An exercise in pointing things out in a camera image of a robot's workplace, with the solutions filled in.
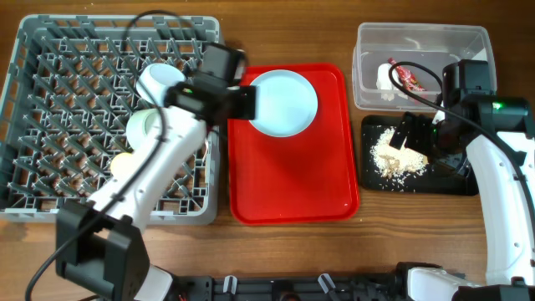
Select large light blue plate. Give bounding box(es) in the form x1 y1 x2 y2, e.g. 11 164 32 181
250 69 318 138

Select rice food scraps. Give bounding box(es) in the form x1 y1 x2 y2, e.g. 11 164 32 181
370 127 428 188

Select red snack wrapper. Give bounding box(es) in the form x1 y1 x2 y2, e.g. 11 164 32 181
389 66 425 92

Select small light blue bowl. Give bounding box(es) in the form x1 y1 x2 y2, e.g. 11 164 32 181
135 63 186 107

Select green saucer bowl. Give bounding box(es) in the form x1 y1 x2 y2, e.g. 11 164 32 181
125 109 160 151

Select yellow plastic cup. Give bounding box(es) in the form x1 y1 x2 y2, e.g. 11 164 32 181
110 152 134 179

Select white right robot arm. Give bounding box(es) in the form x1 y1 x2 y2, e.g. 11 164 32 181
390 59 534 300

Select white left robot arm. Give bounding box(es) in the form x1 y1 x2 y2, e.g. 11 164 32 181
49 43 256 300

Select black waste tray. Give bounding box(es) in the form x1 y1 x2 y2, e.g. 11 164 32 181
360 115 478 196

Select grey dishwasher rack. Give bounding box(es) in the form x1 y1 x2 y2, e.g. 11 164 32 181
1 14 222 222

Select crumpled white napkin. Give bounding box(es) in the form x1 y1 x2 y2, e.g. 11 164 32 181
376 63 397 101

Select clear plastic bin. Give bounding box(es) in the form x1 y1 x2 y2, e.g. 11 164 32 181
352 23 497 112

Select red plastic tray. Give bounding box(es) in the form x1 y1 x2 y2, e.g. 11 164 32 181
227 63 360 226

